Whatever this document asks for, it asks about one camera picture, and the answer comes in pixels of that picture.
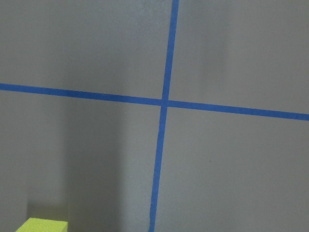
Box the yellow foam block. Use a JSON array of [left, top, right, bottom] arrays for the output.
[[16, 218, 68, 232]]

